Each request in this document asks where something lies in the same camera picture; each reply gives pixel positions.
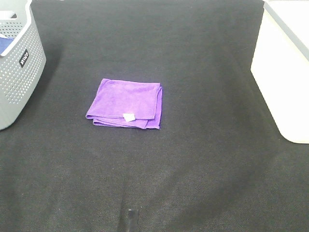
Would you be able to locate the white plastic bin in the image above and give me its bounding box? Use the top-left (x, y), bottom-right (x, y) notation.
top-left (251, 0), bottom-right (309, 144)

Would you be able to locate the grey perforated laundry basket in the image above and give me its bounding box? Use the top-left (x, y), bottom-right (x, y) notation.
top-left (0, 0), bottom-right (46, 130)

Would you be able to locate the black table cloth mat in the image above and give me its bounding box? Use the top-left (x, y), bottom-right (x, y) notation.
top-left (0, 0), bottom-right (309, 232)

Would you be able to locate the blue cloth in basket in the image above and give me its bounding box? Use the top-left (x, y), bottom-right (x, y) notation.
top-left (0, 34), bottom-right (14, 57)

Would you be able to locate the purple towel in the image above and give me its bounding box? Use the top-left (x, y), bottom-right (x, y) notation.
top-left (85, 78), bottom-right (163, 129)

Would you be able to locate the black tape strip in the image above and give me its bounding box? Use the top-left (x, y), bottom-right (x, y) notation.
top-left (127, 209), bottom-right (139, 232)

